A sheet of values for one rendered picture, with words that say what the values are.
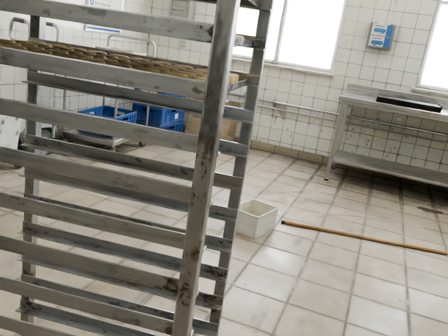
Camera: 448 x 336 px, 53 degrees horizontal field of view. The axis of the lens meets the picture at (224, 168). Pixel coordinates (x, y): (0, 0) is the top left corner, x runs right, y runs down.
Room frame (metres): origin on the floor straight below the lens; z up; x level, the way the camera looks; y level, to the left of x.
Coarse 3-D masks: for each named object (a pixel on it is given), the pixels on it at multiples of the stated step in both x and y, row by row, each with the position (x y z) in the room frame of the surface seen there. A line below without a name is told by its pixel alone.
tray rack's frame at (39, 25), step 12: (36, 24) 1.25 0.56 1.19; (36, 36) 1.25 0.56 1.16; (36, 96) 1.25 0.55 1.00; (36, 132) 1.25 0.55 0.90; (36, 180) 1.26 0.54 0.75; (36, 192) 1.26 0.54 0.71; (24, 216) 1.25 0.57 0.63; (36, 216) 1.27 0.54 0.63; (24, 240) 1.25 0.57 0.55; (36, 240) 1.27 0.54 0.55; (24, 264) 1.25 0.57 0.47
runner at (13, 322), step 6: (0, 318) 0.80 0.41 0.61; (6, 318) 0.80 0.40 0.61; (12, 318) 0.80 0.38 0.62; (0, 324) 0.80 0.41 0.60; (6, 324) 0.80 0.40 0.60; (12, 324) 0.79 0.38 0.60; (18, 324) 0.79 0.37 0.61; (24, 324) 0.79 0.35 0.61; (30, 324) 0.79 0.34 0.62; (12, 330) 0.79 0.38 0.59; (18, 330) 0.79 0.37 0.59; (24, 330) 0.79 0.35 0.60; (30, 330) 0.79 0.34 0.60; (36, 330) 0.79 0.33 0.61; (42, 330) 0.78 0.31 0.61; (48, 330) 0.78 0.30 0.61; (54, 330) 0.78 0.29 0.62
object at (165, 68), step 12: (12, 48) 0.86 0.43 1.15; (24, 48) 0.92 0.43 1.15; (36, 48) 0.97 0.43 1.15; (48, 48) 1.03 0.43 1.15; (60, 48) 1.09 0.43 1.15; (72, 48) 1.15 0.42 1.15; (84, 60) 0.84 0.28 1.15; (96, 60) 0.89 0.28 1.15; (108, 60) 0.94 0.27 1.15; (120, 60) 1.00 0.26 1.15; (132, 60) 1.06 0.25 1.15; (144, 60) 1.13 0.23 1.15; (156, 72) 0.87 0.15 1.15; (168, 72) 0.87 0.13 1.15; (180, 72) 0.91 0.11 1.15; (192, 72) 0.97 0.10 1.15; (204, 72) 1.03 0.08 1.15; (228, 84) 0.98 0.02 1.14
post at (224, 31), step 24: (240, 0) 0.73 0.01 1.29; (216, 24) 0.71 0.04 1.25; (216, 48) 0.71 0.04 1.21; (216, 72) 0.71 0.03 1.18; (216, 96) 0.71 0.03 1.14; (216, 120) 0.70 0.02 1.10; (216, 144) 0.71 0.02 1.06; (192, 192) 0.71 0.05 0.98; (192, 216) 0.71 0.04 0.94; (192, 240) 0.71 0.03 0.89; (192, 264) 0.71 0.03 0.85; (192, 288) 0.70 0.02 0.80; (192, 312) 0.72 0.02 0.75
